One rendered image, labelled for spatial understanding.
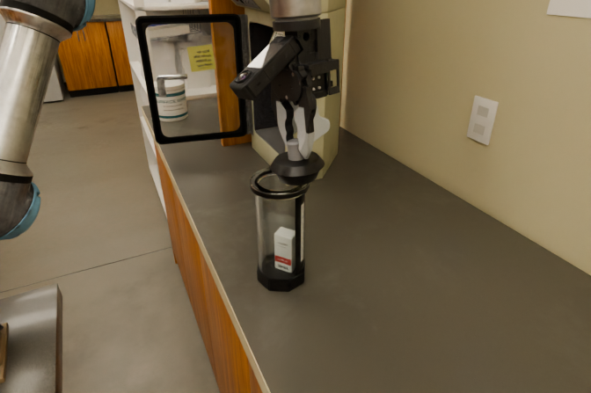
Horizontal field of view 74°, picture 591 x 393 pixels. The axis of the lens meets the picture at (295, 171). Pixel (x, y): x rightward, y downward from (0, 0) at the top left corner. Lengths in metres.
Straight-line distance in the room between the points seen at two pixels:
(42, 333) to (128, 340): 1.26
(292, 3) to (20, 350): 0.70
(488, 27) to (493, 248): 0.53
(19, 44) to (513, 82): 1.02
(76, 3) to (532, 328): 1.01
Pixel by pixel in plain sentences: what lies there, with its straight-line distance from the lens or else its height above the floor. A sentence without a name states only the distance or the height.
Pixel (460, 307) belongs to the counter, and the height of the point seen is 0.94.
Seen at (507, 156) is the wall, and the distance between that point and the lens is 1.11.
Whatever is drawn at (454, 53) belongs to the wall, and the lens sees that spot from 1.19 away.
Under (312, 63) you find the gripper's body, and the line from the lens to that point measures 0.61.
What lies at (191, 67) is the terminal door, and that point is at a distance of 1.31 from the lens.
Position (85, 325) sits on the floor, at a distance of 2.25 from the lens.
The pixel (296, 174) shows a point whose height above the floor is 1.22.
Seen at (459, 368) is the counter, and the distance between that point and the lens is 0.75.
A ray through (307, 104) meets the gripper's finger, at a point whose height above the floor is 1.33.
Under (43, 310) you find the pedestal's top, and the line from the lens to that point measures 0.91.
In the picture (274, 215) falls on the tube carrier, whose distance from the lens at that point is 0.70.
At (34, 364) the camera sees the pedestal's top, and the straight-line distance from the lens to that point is 0.82.
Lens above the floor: 1.50
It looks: 27 degrees down
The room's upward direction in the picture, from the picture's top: straight up
